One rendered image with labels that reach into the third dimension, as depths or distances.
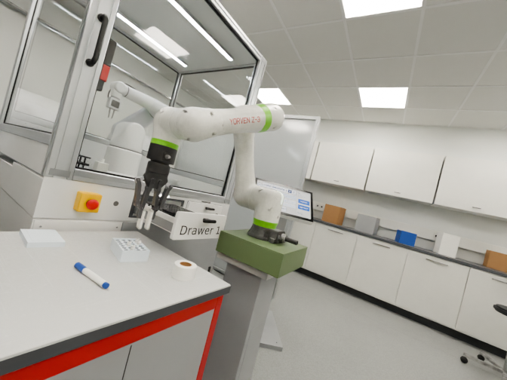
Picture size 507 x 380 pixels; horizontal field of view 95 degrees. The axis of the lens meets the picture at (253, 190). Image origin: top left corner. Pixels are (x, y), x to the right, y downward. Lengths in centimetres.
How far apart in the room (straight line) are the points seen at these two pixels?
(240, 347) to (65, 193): 96
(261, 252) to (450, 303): 312
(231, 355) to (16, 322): 91
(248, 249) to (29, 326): 72
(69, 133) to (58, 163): 11
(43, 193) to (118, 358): 63
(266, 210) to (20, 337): 88
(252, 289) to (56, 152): 93
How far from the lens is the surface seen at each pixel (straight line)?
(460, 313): 391
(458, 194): 418
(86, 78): 109
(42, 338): 56
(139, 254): 86
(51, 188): 107
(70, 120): 106
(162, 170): 85
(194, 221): 99
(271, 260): 100
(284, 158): 273
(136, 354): 70
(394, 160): 418
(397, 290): 381
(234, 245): 109
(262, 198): 113
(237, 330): 125
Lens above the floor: 107
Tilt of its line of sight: level
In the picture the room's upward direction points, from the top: 15 degrees clockwise
